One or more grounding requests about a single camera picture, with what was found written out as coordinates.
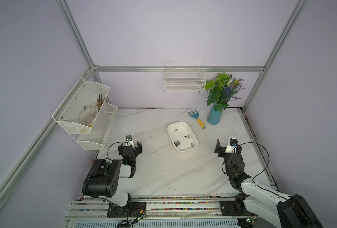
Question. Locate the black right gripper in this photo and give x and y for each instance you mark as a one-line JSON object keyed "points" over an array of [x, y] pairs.
{"points": [[222, 149]]}

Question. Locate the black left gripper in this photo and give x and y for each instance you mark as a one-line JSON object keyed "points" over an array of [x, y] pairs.
{"points": [[137, 149]]}

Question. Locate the white plastic storage box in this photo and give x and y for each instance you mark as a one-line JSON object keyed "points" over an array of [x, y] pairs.
{"points": [[183, 129]]}

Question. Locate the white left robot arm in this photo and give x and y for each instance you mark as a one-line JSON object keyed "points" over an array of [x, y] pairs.
{"points": [[103, 177]]}

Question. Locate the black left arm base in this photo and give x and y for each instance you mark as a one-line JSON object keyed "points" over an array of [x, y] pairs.
{"points": [[133, 209]]}

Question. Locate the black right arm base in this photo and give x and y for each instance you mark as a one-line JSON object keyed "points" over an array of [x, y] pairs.
{"points": [[235, 207]]}

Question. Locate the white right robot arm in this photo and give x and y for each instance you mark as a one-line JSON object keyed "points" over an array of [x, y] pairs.
{"points": [[279, 209]]}

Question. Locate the teal cylindrical vase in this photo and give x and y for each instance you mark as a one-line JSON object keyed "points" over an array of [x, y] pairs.
{"points": [[214, 115]]}

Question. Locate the lower white mesh shelf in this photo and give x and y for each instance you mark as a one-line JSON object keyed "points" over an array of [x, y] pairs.
{"points": [[97, 138]]}

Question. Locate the blue yellow toy rake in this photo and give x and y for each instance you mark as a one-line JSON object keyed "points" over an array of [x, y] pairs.
{"points": [[194, 114]]}

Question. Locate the clear bag in shelf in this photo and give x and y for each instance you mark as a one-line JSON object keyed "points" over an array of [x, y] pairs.
{"points": [[88, 114]]}

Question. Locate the green artificial plant bouquet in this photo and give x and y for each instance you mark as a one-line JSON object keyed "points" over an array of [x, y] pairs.
{"points": [[222, 90]]}

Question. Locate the white perforated metal shelf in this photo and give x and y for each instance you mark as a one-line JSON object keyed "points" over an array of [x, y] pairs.
{"points": [[82, 94]]}

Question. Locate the brown twigs in shelf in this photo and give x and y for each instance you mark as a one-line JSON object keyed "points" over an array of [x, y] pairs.
{"points": [[100, 102]]}

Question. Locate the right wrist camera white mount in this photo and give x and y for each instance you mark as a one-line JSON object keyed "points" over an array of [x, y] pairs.
{"points": [[232, 145]]}

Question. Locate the aluminium rail base frame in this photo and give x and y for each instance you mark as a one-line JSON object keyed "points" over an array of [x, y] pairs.
{"points": [[201, 211]]}

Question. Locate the white wire wall basket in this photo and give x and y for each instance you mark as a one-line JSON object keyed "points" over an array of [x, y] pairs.
{"points": [[184, 76]]}

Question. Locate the aluminium frame post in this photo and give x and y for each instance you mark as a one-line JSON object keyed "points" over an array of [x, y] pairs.
{"points": [[67, 14]]}

